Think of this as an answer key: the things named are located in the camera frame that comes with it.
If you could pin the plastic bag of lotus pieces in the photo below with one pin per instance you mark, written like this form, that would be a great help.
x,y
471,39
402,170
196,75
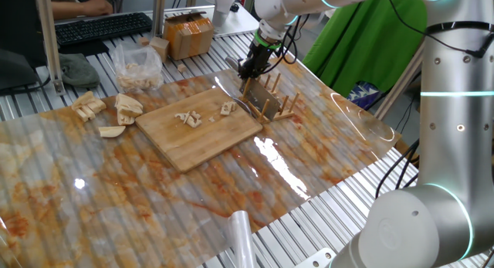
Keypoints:
x,y
139,73

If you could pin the blue white patterned item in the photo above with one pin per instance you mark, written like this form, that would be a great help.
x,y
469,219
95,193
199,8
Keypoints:
x,y
363,95

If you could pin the wooden peg rack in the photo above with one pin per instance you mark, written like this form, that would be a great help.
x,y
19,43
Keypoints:
x,y
287,113

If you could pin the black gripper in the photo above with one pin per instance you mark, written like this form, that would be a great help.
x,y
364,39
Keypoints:
x,y
260,55

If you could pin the person's bare forearm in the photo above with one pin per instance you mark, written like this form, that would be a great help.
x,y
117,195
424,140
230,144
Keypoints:
x,y
65,10

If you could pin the thin cut lotus slices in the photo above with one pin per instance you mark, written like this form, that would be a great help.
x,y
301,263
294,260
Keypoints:
x,y
228,107

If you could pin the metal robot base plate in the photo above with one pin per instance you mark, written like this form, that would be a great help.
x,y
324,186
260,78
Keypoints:
x,y
316,260

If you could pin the cut lotus root piece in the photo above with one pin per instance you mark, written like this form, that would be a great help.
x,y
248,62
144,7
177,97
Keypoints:
x,y
97,106
129,101
124,119
129,111
83,100
85,114

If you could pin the aluminium frame post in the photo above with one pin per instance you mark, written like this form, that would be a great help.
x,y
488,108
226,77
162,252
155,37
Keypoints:
x,y
158,13
48,36
401,82

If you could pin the flat lotus root slice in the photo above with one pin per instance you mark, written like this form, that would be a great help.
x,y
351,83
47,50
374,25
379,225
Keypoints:
x,y
112,131

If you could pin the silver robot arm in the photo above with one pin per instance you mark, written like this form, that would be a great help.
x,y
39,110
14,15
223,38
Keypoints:
x,y
451,144

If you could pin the grey green cloth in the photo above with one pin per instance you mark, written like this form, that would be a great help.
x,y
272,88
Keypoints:
x,y
79,71

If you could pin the thin lotus slice with holes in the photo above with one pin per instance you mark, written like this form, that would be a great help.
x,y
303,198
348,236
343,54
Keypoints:
x,y
180,116

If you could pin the black keyboard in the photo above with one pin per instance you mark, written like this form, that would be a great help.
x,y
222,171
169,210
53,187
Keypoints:
x,y
104,28

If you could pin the tiny wooden piece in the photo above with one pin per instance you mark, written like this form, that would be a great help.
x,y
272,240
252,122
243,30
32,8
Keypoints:
x,y
182,68

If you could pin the bamboo cutting board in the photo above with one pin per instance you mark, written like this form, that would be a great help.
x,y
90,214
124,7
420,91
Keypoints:
x,y
193,144

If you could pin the marble pattern plastic sheet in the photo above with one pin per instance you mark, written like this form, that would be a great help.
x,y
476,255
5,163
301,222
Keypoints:
x,y
308,152

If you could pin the small black device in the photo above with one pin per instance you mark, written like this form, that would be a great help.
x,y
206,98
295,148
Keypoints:
x,y
234,7

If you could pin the person's bare hand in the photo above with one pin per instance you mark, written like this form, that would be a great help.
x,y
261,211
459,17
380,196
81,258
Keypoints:
x,y
96,7

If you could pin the metal bowl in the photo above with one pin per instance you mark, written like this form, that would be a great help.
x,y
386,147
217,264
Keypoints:
x,y
242,102

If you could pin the steel cleaver knife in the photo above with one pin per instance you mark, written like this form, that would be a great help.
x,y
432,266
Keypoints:
x,y
262,100

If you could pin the clear plastic wrap roll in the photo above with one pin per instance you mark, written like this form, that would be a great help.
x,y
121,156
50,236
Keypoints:
x,y
243,241

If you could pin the taped cardboard box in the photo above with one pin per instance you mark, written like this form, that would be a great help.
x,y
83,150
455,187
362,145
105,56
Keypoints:
x,y
189,36

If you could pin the small wooden cube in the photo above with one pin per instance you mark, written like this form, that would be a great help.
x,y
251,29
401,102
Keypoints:
x,y
143,41

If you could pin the wooden block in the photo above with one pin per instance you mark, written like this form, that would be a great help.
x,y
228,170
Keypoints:
x,y
159,49

